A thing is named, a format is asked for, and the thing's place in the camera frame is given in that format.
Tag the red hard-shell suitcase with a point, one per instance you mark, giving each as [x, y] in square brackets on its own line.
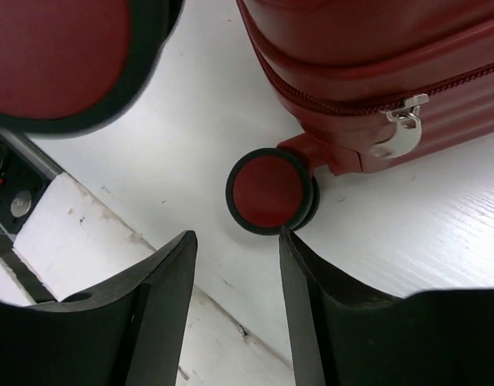
[373, 84]

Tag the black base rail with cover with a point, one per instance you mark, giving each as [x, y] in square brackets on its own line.
[57, 238]

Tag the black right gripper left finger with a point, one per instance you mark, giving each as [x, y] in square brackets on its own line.
[126, 330]

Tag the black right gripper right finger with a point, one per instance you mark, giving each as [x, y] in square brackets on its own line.
[344, 332]

